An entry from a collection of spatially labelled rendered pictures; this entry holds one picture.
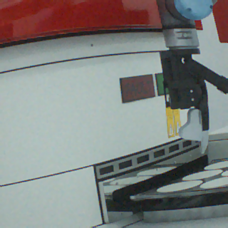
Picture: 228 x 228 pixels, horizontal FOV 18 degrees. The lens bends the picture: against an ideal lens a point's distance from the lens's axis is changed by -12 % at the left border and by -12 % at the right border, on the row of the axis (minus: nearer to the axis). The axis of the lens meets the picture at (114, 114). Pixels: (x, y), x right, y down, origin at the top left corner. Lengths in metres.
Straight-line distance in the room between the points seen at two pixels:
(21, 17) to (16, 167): 0.27
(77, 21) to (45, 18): 0.10
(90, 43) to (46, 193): 0.32
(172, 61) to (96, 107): 0.17
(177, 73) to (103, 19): 0.18
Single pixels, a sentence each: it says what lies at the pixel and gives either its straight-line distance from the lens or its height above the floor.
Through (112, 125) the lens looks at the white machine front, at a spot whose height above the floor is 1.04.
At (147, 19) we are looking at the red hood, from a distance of 1.56.
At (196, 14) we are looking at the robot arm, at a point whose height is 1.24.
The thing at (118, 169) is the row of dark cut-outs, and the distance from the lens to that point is 1.51.
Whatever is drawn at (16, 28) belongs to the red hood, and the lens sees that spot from 1.23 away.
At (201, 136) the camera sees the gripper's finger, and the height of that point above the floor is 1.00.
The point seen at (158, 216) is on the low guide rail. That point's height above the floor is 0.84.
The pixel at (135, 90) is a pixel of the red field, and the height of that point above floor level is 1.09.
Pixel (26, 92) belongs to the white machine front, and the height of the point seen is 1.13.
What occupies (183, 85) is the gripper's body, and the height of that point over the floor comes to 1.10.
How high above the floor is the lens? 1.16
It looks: 4 degrees down
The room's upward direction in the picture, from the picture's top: 7 degrees counter-clockwise
